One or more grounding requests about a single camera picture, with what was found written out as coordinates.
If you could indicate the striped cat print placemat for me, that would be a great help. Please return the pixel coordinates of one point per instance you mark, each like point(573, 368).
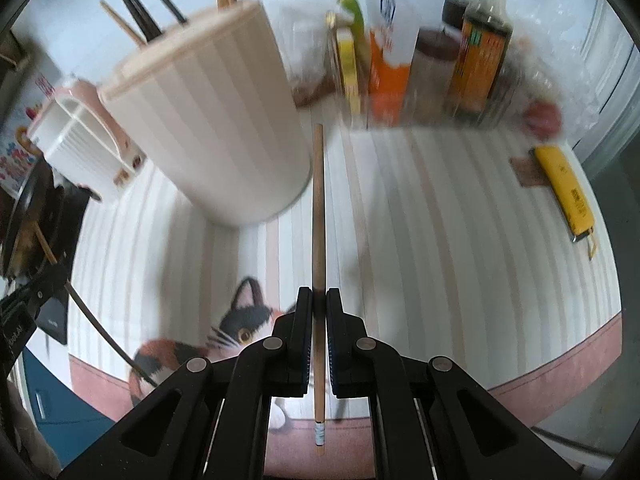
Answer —
point(450, 260)

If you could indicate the orange and white carton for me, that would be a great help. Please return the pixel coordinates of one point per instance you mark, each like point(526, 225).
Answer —
point(390, 75)

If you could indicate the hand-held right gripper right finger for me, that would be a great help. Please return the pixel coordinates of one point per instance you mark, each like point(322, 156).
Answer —
point(332, 355)

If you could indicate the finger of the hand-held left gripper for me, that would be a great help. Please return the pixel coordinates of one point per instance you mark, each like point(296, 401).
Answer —
point(45, 285)

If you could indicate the orange label sauce bottle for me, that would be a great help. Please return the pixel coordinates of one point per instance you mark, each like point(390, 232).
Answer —
point(480, 60)

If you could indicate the brown card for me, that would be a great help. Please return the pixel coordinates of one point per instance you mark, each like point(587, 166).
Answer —
point(525, 172)

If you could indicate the beige striped utensil holder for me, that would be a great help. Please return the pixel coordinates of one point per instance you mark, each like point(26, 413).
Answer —
point(215, 120)

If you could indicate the pink plastic container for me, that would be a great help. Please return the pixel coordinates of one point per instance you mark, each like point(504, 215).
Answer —
point(82, 91)

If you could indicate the blue panel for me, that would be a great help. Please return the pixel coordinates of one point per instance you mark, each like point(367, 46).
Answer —
point(60, 410)

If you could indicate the white ribbed basket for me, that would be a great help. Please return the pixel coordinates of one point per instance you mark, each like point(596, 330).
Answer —
point(75, 155)

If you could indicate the yellow box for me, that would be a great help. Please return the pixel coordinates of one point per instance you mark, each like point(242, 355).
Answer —
point(347, 65)

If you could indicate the green packet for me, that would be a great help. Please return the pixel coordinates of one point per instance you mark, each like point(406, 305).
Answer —
point(354, 12)

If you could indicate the clear plastic bag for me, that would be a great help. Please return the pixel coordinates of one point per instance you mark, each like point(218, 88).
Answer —
point(565, 60)

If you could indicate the plastic bag with brown contents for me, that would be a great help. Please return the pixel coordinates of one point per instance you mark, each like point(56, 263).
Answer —
point(307, 60)

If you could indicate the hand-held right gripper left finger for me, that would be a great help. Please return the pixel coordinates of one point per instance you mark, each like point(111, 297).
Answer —
point(306, 350)

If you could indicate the brown jar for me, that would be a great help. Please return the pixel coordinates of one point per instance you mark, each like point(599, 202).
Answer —
point(435, 70)

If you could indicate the yellow box cutter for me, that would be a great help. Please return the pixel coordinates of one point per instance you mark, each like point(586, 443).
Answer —
point(565, 185)

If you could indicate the colourful printed sheet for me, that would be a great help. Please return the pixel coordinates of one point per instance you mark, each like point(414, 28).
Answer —
point(15, 160)

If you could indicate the red round item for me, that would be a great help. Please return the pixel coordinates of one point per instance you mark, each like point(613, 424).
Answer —
point(540, 117)

